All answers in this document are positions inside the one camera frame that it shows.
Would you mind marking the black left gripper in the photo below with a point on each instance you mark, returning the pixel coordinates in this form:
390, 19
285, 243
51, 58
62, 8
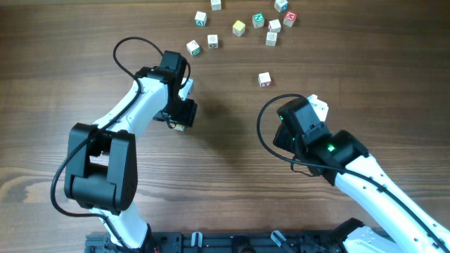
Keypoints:
183, 113

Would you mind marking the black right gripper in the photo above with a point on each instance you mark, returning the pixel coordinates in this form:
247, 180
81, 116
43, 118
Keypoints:
283, 137

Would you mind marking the red nine baseball block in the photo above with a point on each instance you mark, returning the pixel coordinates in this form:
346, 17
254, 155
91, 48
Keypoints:
179, 127

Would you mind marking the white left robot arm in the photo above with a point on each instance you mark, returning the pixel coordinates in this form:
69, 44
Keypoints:
101, 173

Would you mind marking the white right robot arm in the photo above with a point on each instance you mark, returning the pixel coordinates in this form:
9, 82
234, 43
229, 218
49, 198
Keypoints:
347, 164

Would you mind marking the green Z wooden block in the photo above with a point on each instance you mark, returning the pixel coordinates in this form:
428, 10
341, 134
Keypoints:
193, 48

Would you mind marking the green J soccer block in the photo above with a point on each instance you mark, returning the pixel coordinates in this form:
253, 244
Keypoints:
212, 41

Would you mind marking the red Y wooden block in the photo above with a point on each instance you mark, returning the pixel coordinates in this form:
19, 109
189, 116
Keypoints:
264, 79

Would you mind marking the green V wooden block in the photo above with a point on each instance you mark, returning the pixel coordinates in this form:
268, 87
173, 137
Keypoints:
200, 18

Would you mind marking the blue P wooden block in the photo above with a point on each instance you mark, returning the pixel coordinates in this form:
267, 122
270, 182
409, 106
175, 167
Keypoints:
215, 5

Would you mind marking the yellow top wooden block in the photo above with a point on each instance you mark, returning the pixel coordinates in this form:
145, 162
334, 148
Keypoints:
239, 28

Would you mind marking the blue letter flower block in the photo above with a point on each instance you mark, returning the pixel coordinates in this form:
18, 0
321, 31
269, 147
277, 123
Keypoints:
271, 38

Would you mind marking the green N wooden block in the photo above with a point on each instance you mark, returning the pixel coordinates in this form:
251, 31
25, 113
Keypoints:
258, 20

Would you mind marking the red letter plain block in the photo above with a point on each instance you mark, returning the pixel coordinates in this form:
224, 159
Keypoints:
274, 26

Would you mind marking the red W wooden block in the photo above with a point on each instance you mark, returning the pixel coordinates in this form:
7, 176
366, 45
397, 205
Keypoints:
290, 18

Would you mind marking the blue letter block far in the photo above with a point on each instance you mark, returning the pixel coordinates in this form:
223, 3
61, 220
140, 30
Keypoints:
281, 5

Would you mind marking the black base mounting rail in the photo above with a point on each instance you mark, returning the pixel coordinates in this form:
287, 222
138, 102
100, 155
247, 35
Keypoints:
363, 239

